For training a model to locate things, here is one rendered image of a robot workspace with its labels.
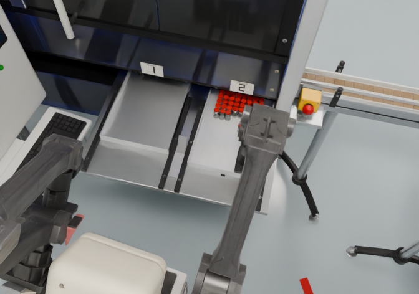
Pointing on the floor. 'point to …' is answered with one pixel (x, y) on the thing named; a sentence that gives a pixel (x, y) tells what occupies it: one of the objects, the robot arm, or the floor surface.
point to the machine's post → (303, 40)
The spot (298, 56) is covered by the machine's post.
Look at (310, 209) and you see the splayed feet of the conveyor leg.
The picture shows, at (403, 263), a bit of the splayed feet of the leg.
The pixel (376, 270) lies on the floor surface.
